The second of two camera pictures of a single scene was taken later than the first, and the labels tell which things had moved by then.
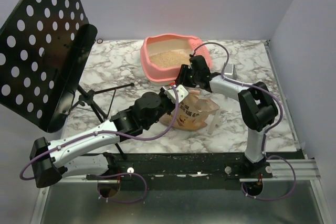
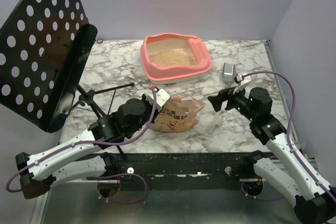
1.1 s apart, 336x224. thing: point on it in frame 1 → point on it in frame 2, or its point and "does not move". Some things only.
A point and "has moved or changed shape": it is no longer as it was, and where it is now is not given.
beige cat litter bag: x=191 y=113 has moved or changed shape
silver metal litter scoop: x=230 y=71 does not move
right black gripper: x=184 y=74 → x=226 y=98
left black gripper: x=162 y=94 → x=146 y=102
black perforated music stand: x=45 y=41 does not move
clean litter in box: x=173 y=58 does not move
